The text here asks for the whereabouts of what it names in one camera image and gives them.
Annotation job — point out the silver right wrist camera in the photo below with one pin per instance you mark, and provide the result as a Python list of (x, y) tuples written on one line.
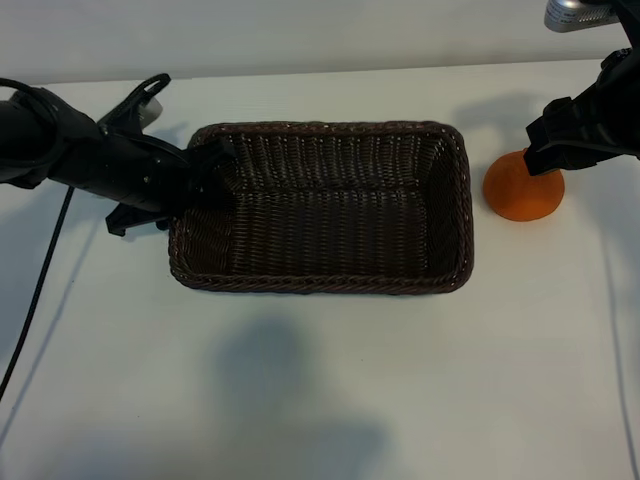
[(570, 16)]

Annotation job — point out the orange with knobbed top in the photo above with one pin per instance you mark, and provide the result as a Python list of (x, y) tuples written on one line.
[(520, 197)]

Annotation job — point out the black left camera bracket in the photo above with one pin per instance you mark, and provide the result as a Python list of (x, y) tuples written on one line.
[(125, 109)]

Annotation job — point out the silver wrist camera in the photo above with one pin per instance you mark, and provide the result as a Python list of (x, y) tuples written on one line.
[(154, 111), (570, 16)]

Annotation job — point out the dark brown woven wicker basket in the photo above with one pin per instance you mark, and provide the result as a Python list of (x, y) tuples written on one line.
[(325, 210)]

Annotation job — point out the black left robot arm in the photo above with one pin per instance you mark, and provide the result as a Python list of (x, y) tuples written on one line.
[(25, 145)]

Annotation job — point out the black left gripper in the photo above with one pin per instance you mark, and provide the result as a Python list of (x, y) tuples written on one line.
[(145, 170)]

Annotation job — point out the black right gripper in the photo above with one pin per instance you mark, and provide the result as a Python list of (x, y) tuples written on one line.
[(610, 120)]

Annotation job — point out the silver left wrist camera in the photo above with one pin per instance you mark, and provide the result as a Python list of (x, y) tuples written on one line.
[(154, 111)]

